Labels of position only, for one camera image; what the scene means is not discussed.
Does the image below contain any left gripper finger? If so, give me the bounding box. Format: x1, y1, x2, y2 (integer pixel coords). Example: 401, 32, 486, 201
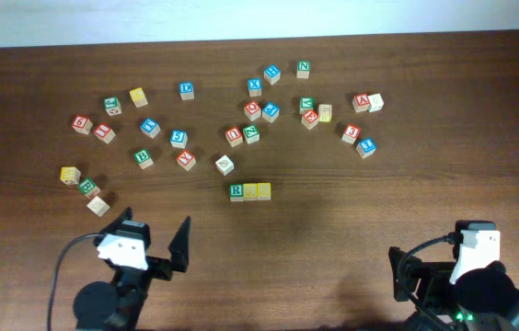
93, 207, 133, 246
168, 216, 191, 273

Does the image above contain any green R block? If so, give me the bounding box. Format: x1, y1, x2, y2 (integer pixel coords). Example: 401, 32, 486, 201
229, 184, 245, 202

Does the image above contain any yellow S block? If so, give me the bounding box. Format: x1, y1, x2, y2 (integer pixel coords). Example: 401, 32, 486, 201
257, 183, 271, 200
243, 183, 258, 201

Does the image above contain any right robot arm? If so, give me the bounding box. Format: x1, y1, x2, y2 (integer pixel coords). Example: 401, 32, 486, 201
388, 220, 519, 331

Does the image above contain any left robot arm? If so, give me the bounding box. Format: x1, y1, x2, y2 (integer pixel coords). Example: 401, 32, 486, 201
73, 208, 191, 330

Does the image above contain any plain wooden block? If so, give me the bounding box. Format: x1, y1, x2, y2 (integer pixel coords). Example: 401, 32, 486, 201
87, 196, 110, 217

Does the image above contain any green E block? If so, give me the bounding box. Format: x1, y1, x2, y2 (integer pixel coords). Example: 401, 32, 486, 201
78, 177, 101, 200

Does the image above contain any green B block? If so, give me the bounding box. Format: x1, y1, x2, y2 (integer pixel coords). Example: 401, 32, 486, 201
133, 149, 154, 169

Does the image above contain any yellow W block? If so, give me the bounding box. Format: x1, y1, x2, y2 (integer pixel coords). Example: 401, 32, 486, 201
60, 166, 81, 185

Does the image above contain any red Y block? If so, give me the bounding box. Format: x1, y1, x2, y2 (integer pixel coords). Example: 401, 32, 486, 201
176, 150, 196, 171

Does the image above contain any red I block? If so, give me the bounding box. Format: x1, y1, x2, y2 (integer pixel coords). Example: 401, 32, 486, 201
94, 123, 116, 143

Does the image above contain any blue T block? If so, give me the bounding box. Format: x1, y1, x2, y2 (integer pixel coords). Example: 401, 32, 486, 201
140, 118, 161, 139

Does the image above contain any blue 5 block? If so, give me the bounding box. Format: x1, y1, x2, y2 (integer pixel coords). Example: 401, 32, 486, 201
170, 130, 188, 149

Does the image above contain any plain leaf picture block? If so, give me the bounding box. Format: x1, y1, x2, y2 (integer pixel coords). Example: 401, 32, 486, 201
215, 155, 235, 176

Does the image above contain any red 6 block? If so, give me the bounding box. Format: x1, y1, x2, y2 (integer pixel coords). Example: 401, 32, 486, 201
72, 116, 93, 135

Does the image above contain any green J block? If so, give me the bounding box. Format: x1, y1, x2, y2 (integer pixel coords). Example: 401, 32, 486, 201
103, 97, 121, 116

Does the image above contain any yellow block top left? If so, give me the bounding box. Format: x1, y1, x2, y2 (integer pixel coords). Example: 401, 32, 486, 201
130, 87, 148, 108

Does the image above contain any red U block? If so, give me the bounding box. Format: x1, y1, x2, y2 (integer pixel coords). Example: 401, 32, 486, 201
225, 127, 243, 147

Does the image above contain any green Z block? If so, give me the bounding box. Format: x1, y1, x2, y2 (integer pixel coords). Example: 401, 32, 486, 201
243, 124, 260, 144

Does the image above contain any blue D block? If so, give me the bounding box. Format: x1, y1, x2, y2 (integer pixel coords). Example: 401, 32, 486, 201
179, 81, 195, 100

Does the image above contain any blue L block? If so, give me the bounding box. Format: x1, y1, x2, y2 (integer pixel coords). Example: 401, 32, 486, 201
356, 138, 377, 158

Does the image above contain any red Q block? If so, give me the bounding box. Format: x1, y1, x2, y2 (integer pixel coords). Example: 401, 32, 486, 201
244, 101, 262, 121

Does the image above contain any blue P block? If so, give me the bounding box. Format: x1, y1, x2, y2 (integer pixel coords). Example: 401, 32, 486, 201
262, 102, 280, 123

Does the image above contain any red 3 block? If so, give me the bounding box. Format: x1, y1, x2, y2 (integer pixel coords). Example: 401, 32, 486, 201
341, 124, 361, 144

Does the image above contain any blue X block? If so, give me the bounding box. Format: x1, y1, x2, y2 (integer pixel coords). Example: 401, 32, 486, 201
248, 78, 262, 97

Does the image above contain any red E block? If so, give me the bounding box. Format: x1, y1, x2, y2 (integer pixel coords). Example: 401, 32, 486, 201
301, 109, 319, 130

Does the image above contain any plain white picture block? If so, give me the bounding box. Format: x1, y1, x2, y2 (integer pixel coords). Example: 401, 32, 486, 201
368, 94, 384, 112

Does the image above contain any green V block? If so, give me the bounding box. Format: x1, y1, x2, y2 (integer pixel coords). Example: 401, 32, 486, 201
299, 97, 315, 114

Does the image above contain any red A block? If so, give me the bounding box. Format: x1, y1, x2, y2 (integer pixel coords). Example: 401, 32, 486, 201
352, 94, 371, 113

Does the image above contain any blue H block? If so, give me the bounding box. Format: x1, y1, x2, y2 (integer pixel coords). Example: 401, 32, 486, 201
264, 64, 282, 86

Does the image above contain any plain yellow-print block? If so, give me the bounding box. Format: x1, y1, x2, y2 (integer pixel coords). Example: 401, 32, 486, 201
317, 104, 332, 122

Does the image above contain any green N block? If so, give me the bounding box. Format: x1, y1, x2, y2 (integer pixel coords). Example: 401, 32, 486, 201
296, 61, 311, 79

